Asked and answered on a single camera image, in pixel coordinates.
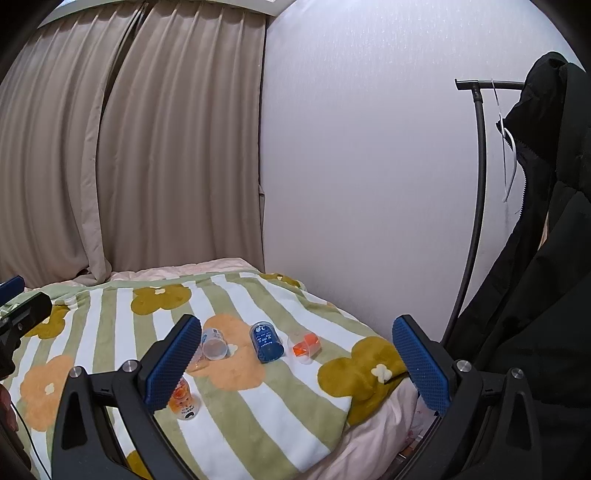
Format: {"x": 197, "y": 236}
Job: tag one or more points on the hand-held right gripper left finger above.
{"x": 171, "y": 364}

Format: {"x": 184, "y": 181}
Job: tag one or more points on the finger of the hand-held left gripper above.
{"x": 11, "y": 287}
{"x": 32, "y": 307}

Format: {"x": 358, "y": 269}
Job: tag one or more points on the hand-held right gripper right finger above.
{"x": 422, "y": 364}

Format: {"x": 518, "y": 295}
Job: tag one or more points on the orange printed plastic cup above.
{"x": 183, "y": 401}

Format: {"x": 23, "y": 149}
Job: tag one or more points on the clear printed plastic cup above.
{"x": 214, "y": 344}

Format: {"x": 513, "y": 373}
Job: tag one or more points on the blue plastic cup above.
{"x": 266, "y": 344}

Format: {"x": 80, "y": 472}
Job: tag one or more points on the clear cup with orange print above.
{"x": 304, "y": 347}

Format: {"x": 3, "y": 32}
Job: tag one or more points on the person's left hand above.
{"x": 6, "y": 408}

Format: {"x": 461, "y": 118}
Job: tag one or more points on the striped flower print blanket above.
{"x": 258, "y": 410}

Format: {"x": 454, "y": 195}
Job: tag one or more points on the beige curtain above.
{"x": 184, "y": 138}
{"x": 51, "y": 152}

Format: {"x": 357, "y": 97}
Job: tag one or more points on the black padded jacket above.
{"x": 554, "y": 277}

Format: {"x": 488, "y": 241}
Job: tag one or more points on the black metal coat rack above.
{"x": 483, "y": 152}

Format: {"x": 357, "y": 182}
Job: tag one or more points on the white plastic hanger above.
{"x": 511, "y": 143}

